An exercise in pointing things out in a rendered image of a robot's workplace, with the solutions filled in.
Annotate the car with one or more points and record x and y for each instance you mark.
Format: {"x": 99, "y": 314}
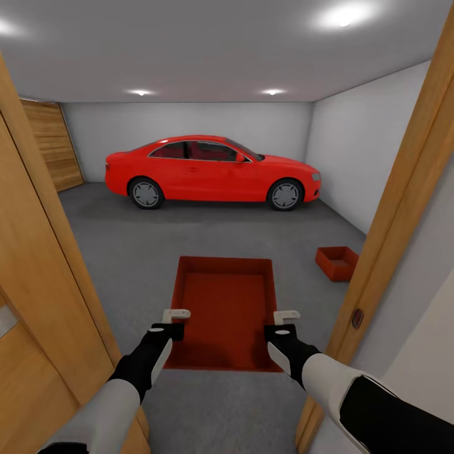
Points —
{"x": 210, "y": 168}

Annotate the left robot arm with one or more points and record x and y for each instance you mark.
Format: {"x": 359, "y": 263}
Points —
{"x": 101, "y": 426}

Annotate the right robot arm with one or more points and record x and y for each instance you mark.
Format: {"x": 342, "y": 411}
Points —
{"x": 376, "y": 418}

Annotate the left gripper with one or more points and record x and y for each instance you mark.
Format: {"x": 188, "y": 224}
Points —
{"x": 176, "y": 329}

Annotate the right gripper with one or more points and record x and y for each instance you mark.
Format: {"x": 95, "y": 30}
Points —
{"x": 270, "y": 329}

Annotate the garage door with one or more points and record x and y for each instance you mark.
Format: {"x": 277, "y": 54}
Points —
{"x": 50, "y": 131}

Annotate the storage box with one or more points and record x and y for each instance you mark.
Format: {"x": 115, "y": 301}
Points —
{"x": 230, "y": 301}
{"x": 325, "y": 256}

